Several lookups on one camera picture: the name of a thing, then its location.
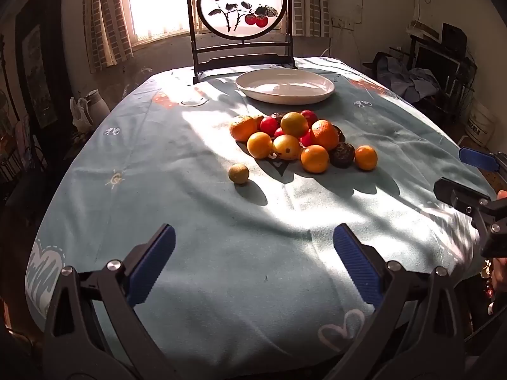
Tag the pile of clothes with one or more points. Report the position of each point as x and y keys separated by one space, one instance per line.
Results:
x=416 y=81

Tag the white oval plate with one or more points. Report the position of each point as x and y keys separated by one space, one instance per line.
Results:
x=285 y=87

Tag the small smooth orange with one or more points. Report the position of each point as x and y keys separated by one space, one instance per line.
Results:
x=365 y=157

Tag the tan yellow round fruit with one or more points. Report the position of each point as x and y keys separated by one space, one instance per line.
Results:
x=239 y=173

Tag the small red plum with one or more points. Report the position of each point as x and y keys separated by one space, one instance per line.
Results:
x=279 y=132

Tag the black box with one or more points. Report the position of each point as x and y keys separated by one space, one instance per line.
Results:
x=453 y=37

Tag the dark framed wall picture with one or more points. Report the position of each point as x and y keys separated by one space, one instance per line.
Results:
x=39 y=67

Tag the large yellow orange fruit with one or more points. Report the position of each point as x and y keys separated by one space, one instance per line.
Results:
x=294 y=124

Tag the white jug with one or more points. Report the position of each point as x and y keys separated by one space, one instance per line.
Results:
x=97 y=107

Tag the white plastic bag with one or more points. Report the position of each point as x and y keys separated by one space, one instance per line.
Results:
x=79 y=114

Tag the dark purple onion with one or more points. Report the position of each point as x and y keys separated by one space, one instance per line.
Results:
x=342 y=155

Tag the dark wrinkled fruit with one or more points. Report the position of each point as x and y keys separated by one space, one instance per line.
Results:
x=340 y=133
x=276 y=116

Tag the spotted yellow orange fruit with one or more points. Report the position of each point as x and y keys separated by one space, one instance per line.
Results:
x=286 y=147

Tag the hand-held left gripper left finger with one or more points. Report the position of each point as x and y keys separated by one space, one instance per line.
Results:
x=152 y=265

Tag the checked curtain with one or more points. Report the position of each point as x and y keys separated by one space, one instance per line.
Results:
x=313 y=4
x=107 y=27

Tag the red tomato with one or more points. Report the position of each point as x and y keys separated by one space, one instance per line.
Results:
x=306 y=139
x=269 y=125

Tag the light blue printed tablecloth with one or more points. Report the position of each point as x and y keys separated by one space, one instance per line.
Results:
x=198 y=206

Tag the small yellow green fruit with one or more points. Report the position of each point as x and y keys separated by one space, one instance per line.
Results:
x=260 y=119

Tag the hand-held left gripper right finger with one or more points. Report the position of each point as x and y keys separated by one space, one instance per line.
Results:
x=358 y=265

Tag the white bucket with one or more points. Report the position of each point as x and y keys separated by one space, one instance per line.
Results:
x=481 y=122

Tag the wrinkled orange mandarin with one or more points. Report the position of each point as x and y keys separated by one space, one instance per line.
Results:
x=243 y=128
x=324 y=134

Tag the black monitor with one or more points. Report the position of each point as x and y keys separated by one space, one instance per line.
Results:
x=431 y=57

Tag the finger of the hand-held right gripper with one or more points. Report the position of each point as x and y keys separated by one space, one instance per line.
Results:
x=459 y=196
x=477 y=158

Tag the dark red plum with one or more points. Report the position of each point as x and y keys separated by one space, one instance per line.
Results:
x=310 y=116

